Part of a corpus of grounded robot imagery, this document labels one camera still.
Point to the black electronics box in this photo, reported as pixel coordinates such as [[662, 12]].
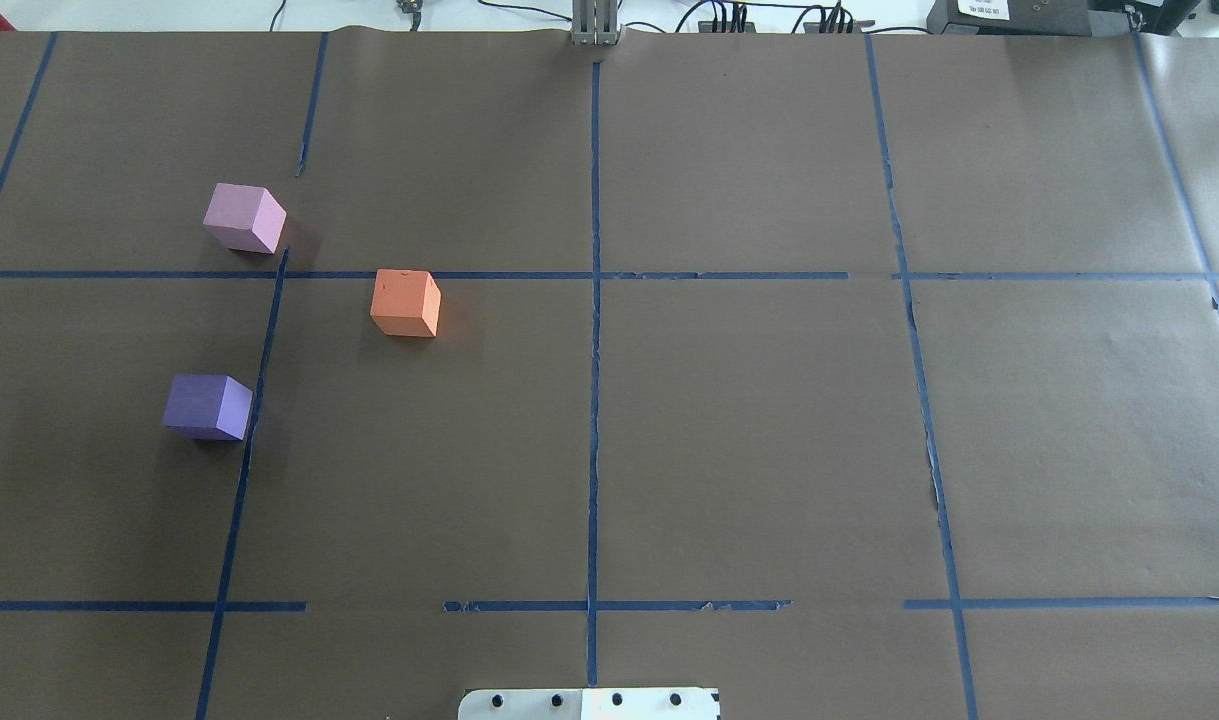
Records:
[[1039, 18]]

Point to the black cable hub right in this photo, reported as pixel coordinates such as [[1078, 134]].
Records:
[[830, 20]]

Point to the orange foam cube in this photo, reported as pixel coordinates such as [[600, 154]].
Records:
[[406, 303]]

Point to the black cable hub left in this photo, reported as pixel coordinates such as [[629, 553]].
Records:
[[727, 18]]

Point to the grey metal mount post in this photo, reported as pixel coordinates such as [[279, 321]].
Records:
[[595, 23]]

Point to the black cable hub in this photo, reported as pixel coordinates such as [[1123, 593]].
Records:
[[727, 18], [830, 20]]

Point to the purple foam cube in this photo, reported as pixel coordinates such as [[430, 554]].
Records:
[[208, 407]]

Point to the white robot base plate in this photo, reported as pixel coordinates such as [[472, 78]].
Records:
[[592, 703]]

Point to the pink foam cube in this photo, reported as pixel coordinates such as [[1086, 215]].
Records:
[[245, 218]]

